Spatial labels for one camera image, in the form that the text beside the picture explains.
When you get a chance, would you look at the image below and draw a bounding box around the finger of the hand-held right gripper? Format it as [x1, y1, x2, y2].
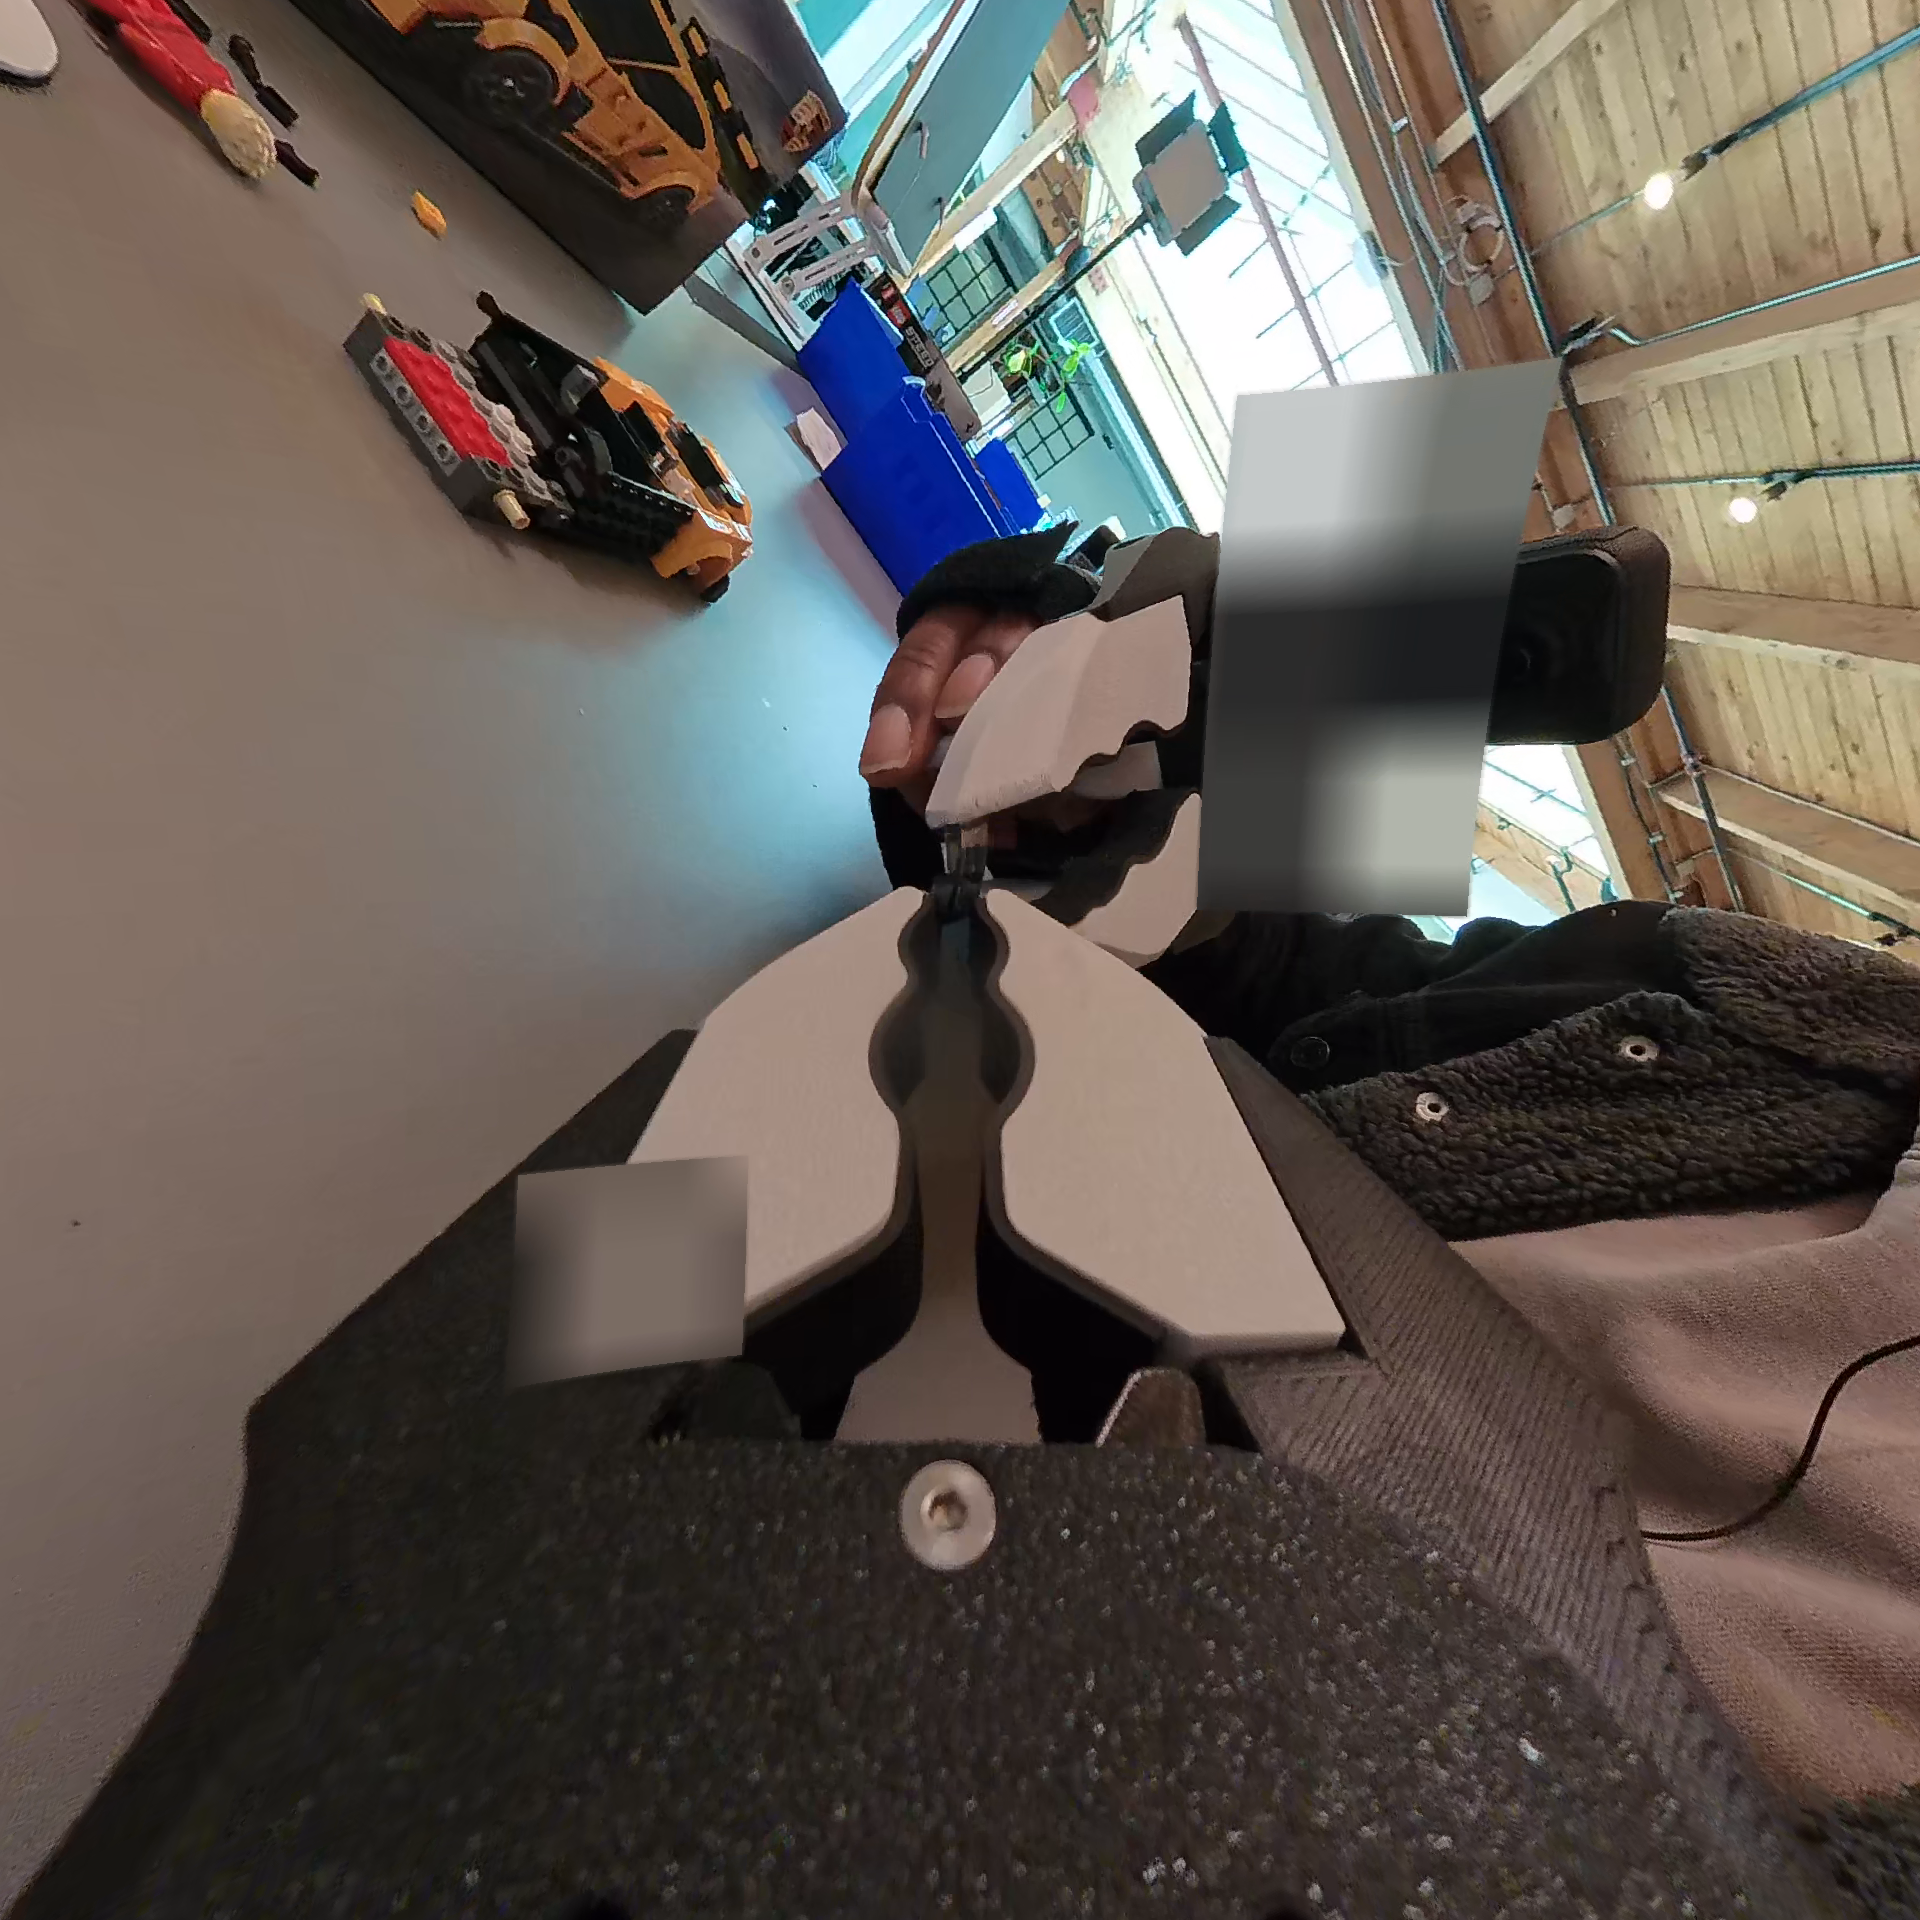
[923, 611, 1199, 827]
[1052, 737, 1168, 805]

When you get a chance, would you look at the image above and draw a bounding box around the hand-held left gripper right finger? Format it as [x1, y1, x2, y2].
[968, 893, 1350, 1373]

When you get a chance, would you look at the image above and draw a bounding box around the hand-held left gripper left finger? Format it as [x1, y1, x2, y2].
[629, 886, 949, 1329]

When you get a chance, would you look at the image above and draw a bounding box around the person's right forearm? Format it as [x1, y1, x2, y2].
[1141, 902, 1690, 1090]

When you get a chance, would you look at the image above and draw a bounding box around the orange and black lego car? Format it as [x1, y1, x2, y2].
[344, 291, 754, 604]

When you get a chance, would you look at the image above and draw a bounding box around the person's right hand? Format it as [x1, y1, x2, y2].
[860, 604, 1052, 783]

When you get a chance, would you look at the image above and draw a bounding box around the blue storage box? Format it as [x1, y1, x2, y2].
[793, 280, 1052, 596]

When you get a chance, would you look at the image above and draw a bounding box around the green plant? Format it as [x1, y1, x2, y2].
[1003, 332, 1105, 411]

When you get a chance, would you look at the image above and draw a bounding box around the dark fleece jacket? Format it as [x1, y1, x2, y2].
[1261, 902, 1920, 1920]

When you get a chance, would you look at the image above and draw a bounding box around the white metal rack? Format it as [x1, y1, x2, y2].
[738, 192, 891, 306]

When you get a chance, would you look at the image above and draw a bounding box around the studio light panel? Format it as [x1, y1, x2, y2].
[1129, 91, 1250, 254]

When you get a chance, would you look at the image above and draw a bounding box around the grey board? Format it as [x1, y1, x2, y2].
[869, 0, 1079, 274]

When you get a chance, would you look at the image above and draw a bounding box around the beige sweatshirt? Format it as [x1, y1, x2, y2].
[1439, 1157, 1920, 1808]

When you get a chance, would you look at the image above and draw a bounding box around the dark printed cardboard box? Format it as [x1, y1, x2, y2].
[283, 0, 851, 316]

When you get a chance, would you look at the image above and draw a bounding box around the black earphone with cable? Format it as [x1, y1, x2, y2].
[1638, 1332, 1920, 1549]

